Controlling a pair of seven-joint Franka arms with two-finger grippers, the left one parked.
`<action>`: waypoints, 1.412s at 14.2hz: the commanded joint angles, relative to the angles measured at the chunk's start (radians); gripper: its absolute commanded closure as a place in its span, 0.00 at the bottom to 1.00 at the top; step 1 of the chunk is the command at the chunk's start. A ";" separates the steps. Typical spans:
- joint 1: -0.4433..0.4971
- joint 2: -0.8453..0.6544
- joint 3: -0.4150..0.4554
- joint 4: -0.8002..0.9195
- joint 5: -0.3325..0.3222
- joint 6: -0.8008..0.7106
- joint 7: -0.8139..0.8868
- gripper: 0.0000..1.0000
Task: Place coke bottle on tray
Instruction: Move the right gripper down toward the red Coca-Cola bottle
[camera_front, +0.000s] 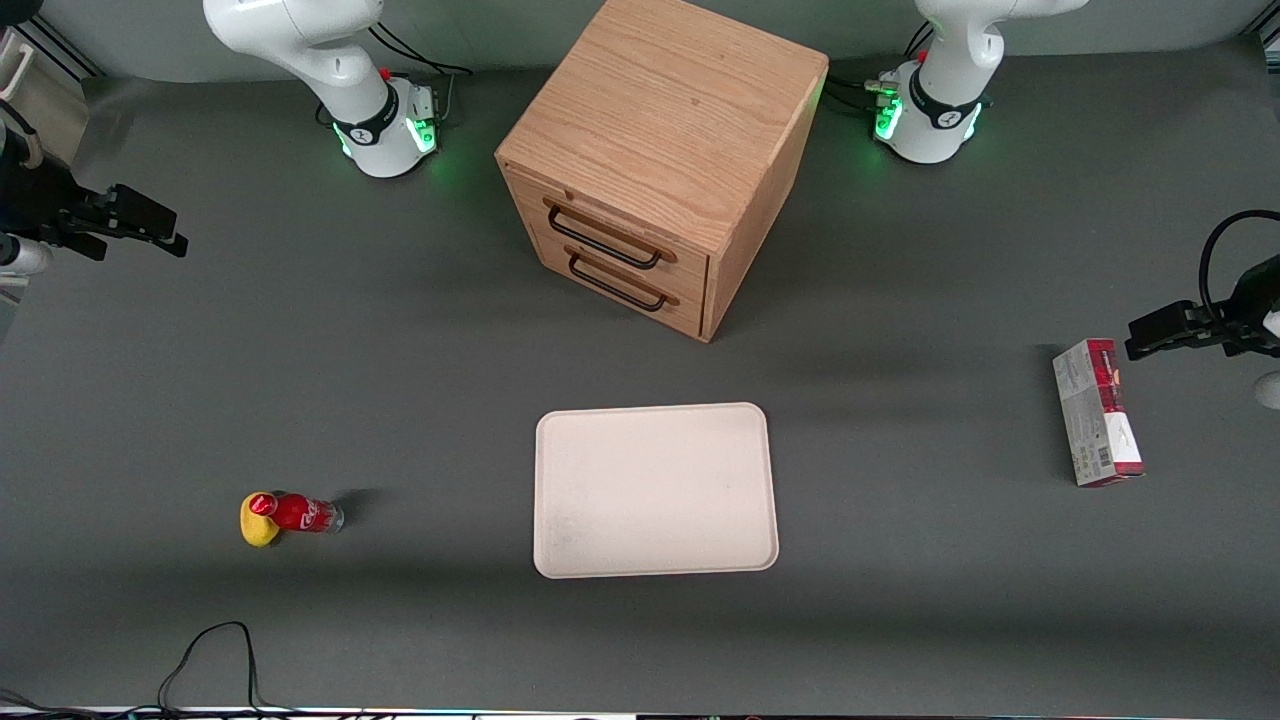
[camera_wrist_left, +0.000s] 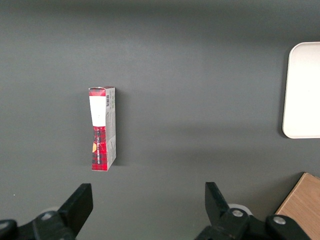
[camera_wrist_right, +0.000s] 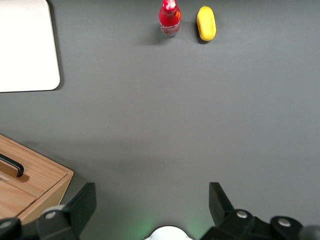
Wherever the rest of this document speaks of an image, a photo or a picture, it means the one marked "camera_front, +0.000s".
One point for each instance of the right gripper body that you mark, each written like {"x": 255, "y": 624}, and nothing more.
{"x": 40, "y": 203}

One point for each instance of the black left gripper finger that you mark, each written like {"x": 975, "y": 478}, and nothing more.
{"x": 1180, "y": 347}
{"x": 1165, "y": 320}

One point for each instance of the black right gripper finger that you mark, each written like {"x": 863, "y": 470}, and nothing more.
{"x": 120, "y": 238}
{"x": 145, "y": 213}

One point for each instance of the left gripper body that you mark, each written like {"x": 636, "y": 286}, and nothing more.
{"x": 1243, "y": 318}

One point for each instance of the red coke bottle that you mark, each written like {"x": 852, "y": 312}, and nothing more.
{"x": 300, "y": 513}

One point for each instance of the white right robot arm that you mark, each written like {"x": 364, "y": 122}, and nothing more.
{"x": 330, "y": 60}

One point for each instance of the beige plastic tray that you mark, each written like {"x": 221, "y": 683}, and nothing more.
{"x": 655, "y": 490}

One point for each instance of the beige plastic chair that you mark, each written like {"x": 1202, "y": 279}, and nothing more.
{"x": 40, "y": 105}

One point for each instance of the grey and red carton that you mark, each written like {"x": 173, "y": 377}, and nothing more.
{"x": 1095, "y": 415}

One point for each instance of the yellow lemon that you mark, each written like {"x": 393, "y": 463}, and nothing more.
{"x": 256, "y": 530}

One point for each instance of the wooden drawer cabinet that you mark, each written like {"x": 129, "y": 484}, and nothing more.
{"x": 660, "y": 110}

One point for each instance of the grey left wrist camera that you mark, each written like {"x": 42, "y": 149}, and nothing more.
{"x": 1270, "y": 390}

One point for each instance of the aluminium frame rail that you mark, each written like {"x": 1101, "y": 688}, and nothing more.
{"x": 55, "y": 52}

